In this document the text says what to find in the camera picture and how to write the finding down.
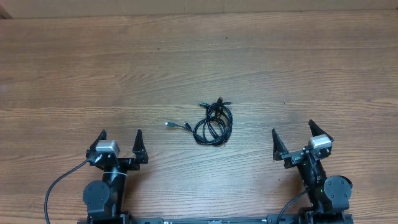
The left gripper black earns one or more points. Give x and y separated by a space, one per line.
138 149

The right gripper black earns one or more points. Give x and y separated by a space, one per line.
293 158

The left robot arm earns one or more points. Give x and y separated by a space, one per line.
104 198

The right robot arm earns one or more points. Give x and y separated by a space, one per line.
328 195

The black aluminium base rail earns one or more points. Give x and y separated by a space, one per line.
270 219

